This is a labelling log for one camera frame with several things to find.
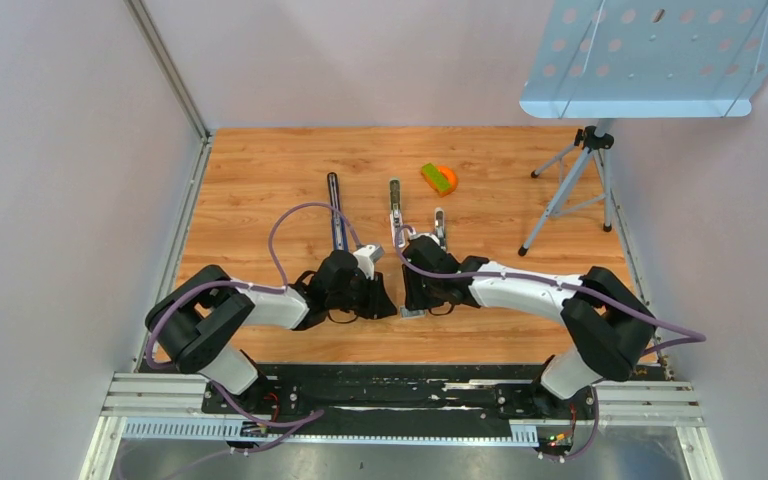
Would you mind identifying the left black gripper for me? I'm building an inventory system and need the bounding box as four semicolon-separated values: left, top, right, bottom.
327;268;397;319

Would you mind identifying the beige grey stapler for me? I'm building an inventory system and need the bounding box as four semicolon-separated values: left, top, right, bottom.
389;177;407;249

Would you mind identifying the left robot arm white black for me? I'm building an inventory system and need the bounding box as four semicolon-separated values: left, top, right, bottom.
145;245;397;413

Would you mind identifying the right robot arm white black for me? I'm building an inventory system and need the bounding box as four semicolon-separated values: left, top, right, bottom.
400;235;655;418

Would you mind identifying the small silver stapler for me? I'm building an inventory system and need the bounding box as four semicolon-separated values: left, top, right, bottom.
434;207;448;251

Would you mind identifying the grey staple block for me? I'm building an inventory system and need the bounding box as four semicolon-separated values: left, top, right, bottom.
400;306;427;319

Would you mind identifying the green orange tape dispenser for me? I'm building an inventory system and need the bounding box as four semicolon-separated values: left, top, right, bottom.
420;163;459;197

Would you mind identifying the grey tripod stand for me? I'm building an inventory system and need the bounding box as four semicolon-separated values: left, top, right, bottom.
518;119;615;257

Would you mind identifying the light blue perforated tray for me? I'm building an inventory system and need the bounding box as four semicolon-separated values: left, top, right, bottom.
520;0;768;119

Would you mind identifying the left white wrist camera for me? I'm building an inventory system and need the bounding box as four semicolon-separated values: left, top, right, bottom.
352;244;384;280

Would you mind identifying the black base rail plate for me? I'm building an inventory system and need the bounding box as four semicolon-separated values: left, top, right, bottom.
236;363;596;436

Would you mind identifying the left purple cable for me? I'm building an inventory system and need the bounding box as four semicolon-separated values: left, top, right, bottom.
144;201;365;455

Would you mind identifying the purple cable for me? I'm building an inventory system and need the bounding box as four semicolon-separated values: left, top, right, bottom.
144;201;365;455
393;225;708;462

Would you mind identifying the white slotted cable duct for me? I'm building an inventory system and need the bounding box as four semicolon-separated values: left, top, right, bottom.
121;418;539;447

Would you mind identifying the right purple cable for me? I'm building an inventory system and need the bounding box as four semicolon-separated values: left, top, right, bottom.
393;225;708;462

